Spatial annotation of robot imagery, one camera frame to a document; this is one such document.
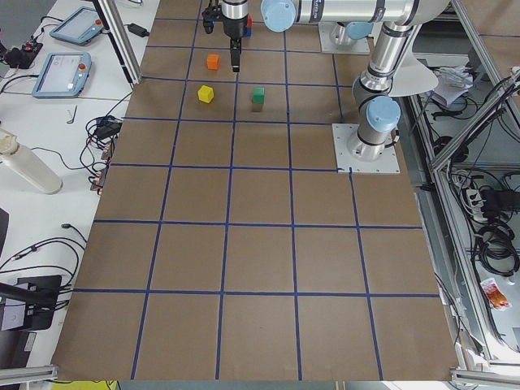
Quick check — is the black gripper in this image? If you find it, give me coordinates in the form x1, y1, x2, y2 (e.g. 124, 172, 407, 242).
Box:
223, 16, 248, 73

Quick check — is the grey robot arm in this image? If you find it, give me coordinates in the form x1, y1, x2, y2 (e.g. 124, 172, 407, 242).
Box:
260, 0, 448, 163

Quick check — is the orange wooden block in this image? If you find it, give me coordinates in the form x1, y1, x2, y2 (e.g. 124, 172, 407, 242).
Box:
206, 54, 220, 71

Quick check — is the green wooden block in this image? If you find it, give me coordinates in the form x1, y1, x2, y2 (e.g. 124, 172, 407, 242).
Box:
252, 87, 266, 105

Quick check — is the yellow wooden block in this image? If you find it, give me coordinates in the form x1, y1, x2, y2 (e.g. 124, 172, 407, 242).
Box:
197, 85, 215, 104

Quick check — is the black power adapter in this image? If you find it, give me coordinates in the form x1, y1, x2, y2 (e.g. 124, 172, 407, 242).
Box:
127, 24, 150, 37

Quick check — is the blue teach pendant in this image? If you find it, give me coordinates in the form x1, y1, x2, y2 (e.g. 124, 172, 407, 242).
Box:
32, 52, 92, 98
50, 6, 104, 46

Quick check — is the white chair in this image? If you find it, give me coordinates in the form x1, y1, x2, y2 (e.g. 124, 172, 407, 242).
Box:
388, 52, 439, 98

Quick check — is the white bottle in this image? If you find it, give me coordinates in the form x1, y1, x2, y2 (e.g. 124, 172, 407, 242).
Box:
1, 129, 63, 194

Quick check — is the aluminium frame post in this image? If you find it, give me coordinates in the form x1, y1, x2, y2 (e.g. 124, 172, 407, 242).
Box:
93, 0, 141, 85

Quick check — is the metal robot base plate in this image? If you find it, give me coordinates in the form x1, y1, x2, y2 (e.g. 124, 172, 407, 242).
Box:
331, 123, 401, 175

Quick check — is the black camera stand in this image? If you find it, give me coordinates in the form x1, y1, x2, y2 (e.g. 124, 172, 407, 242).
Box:
1, 275, 62, 332

